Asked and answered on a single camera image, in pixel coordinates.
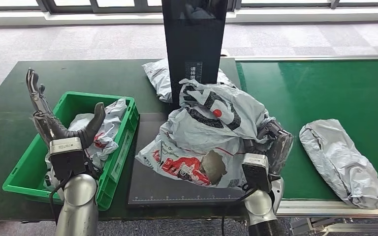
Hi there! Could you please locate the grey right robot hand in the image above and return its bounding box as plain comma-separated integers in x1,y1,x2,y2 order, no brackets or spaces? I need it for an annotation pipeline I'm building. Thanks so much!
243,119,295,177

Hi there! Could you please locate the plain grey parcel bag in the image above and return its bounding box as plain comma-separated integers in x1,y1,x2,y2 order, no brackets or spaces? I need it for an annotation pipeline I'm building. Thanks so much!
299,118,378,210

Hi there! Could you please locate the green conveyor belt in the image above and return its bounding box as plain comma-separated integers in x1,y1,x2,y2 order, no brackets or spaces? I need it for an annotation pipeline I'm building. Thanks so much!
235,59,378,200

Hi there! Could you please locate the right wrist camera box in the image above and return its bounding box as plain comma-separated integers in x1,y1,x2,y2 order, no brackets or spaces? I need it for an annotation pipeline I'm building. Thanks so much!
242,153,272,193

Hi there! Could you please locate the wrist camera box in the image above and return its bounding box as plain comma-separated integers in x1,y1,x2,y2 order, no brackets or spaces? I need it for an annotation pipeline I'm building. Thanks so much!
49,137,88,182
242,153,272,193

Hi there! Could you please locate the white red parcel with hole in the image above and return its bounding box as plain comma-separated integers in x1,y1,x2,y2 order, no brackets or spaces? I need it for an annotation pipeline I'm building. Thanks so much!
135,79,275,189

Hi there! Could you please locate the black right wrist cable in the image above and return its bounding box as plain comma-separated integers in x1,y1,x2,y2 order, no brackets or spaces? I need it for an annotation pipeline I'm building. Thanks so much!
220,187,259,236

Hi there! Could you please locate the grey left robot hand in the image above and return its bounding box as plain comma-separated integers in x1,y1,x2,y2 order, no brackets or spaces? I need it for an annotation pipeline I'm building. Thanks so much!
25,67,106,150

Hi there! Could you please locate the aluminium conveyor frame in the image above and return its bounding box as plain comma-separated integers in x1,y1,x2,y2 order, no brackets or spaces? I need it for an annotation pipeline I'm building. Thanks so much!
233,55,378,236

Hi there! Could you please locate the green plastic crate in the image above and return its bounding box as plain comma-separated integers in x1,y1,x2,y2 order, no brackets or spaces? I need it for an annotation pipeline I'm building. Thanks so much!
2,91,140,211

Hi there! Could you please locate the black inbound scanner machine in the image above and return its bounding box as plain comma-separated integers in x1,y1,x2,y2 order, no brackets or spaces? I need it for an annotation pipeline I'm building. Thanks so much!
127,0,247,207

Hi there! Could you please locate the black yellow instruction label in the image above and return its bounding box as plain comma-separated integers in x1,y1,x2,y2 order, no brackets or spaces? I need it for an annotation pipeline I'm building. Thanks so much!
185,61,203,84

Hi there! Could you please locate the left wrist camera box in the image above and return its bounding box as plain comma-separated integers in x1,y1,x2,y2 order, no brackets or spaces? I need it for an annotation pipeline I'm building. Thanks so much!
49,137,88,182

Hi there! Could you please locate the dark framed window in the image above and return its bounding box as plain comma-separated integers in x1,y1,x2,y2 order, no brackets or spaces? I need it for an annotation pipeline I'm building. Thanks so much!
0,0,378,13

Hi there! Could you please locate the white parcel with red print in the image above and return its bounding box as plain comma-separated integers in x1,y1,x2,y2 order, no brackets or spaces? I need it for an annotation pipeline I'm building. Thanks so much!
44,97,128,193

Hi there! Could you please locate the white grey printed parcel bag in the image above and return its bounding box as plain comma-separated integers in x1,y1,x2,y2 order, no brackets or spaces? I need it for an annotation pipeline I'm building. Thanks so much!
141,59,235,104

